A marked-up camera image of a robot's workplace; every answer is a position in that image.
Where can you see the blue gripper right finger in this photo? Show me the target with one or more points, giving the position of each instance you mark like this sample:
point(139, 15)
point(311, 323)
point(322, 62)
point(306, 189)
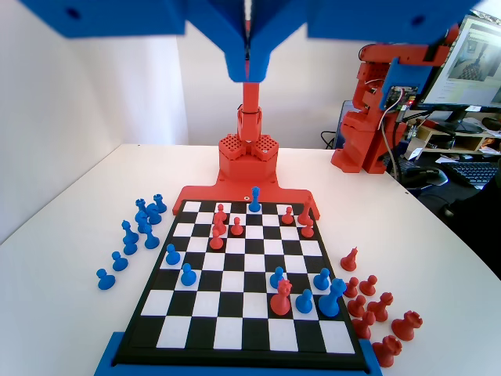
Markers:
point(278, 27)

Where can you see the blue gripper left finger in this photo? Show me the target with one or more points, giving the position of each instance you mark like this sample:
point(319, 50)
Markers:
point(219, 31)

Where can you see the blue queen chess piece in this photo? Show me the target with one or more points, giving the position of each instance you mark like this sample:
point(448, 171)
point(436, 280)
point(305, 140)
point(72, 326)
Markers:
point(255, 201)

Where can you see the red bishop chess piece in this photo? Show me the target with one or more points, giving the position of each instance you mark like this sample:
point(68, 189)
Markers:
point(218, 226)
point(364, 327)

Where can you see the red robot arm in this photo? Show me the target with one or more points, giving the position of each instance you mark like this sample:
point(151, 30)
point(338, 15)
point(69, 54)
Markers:
point(248, 164)

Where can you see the blue rook chess piece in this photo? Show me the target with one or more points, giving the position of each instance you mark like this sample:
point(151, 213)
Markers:
point(139, 203)
point(158, 199)

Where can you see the blue knight chess piece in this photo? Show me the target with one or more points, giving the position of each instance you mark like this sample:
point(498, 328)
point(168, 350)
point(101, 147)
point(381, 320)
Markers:
point(154, 215)
point(141, 223)

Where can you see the blue bishop chess piece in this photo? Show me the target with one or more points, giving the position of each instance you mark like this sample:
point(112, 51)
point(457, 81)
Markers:
point(126, 229)
point(149, 238)

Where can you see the red piece back row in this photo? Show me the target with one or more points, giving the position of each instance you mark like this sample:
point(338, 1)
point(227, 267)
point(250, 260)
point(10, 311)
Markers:
point(280, 303)

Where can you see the blue king chess piece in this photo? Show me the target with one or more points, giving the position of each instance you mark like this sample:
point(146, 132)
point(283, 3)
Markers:
point(329, 303)

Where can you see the red rook chess piece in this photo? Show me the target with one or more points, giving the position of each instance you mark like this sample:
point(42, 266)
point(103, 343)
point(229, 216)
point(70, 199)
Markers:
point(387, 352)
point(407, 326)

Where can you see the wooden desk shelf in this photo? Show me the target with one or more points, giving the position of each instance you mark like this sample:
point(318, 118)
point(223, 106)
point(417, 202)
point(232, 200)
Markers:
point(432, 138)

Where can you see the computer monitor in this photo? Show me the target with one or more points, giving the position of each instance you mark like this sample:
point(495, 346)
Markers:
point(469, 58)

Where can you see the black monitor stand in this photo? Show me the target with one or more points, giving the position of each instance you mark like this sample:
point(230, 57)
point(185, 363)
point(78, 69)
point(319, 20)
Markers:
point(462, 123)

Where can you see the black rounded device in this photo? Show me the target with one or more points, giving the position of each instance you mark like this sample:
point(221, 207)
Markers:
point(424, 174)

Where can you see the black white chessboard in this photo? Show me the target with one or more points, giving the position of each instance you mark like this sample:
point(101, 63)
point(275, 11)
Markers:
point(254, 254)

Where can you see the black keyboard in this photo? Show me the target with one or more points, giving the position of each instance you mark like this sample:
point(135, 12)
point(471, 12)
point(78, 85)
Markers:
point(469, 172)

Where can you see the blue base plate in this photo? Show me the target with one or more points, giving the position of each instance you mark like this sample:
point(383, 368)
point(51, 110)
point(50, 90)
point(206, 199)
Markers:
point(109, 356)

